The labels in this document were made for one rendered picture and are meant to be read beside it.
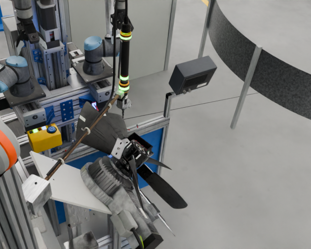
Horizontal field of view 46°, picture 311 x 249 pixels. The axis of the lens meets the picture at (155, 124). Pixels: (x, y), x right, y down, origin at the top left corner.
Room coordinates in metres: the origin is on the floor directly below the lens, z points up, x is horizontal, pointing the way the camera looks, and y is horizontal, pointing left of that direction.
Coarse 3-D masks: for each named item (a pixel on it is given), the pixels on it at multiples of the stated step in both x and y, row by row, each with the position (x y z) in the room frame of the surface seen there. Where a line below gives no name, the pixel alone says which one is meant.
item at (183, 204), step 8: (152, 176) 1.10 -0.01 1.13; (152, 184) 1.09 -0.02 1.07; (160, 184) 1.07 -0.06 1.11; (168, 184) 1.04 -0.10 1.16; (160, 192) 1.07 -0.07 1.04; (168, 192) 1.04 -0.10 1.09; (176, 192) 1.01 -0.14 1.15; (168, 200) 1.05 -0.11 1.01; (176, 200) 1.02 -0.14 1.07; (184, 200) 0.97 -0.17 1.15; (176, 208) 1.04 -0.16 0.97
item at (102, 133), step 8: (88, 104) 1.23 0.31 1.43; (80, 112) 1.15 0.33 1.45; (88, 112) 1.18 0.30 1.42; (96, 112) 1.22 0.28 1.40; (80, 120) 1.12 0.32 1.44; (88, 120) 1.14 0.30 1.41; (104, 120) 1.21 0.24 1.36; (96, 128) 1.14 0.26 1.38; (104, 128) 1.17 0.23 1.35; (112, 128) 1.20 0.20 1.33; (88, 136) 1.08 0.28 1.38; (96, 136) 1.11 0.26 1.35; (104, 136) 1.13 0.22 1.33; (112, 136) 1.16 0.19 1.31; (88, 144) 1.05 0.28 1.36; (96, 144) 1.08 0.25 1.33; (104, 144) 1.11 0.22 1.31; (112, 144) 1.13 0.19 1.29; (104, 152) 1.08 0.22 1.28
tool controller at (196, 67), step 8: (208, 56) 2.02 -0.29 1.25; (176, 64) 1.89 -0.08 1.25; (184, 64) 1.90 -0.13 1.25; (192, 64) 1.92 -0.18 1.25; (200, 64) 1.94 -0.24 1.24; (208, 64) 1.95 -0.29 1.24; (176, 72) 1.87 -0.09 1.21; (184, 72) 1.84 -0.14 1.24; (192, 72) 1.85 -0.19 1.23; (200, 72) 1.87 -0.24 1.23; (208, 72) 1.91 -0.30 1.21; (176, 80) 1.86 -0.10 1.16; (184, 80) 1.81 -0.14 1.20; (192, 80) 1.85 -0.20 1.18; (200, 80) 1.90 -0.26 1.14; (208, 80) 1.96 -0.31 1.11; (176, 88) 1.85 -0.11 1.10; (184, 88) 1.85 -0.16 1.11; (192, 88) 1.90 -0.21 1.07
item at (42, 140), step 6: (42, 126) 1.40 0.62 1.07; (54, 126) 1.41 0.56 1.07; (36, 132) 1.35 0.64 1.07; (42, 132) 1.35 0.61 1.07; (48, 132) 1.35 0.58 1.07; (54, 132) 1.36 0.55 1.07; (30, 138) 1.30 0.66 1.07; (36, 138) 1.30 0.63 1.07; (42, 138) 1.31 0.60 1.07; (48, 138) 1.32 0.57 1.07; (54, 138) 1.34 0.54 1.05; (60, 138) 1.36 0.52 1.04; (30, 144) 1.32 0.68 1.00; (36, 144) 1.28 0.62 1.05; (42, 144) 1.30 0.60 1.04; (48, 144) 1.31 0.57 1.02; (54, 144) 1.33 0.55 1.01; (60, 144) 1.35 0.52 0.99; (36, 150) 1.27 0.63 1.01; (42, 150) 1.29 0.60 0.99
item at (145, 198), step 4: (132, 184) 1.05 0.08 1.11; (140, 192) 1.01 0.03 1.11; (144, 196) 1.00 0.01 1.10; (144, 200) 0.98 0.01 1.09; (148, 200) 0.98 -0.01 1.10; (148, 204) 0.96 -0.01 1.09; (160, 216) 0.91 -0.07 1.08; (160, 220) 0.90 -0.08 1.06; (164, 220) 0.90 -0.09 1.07; (168, 228) 0.87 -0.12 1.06; (172, 232) 0.85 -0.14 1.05
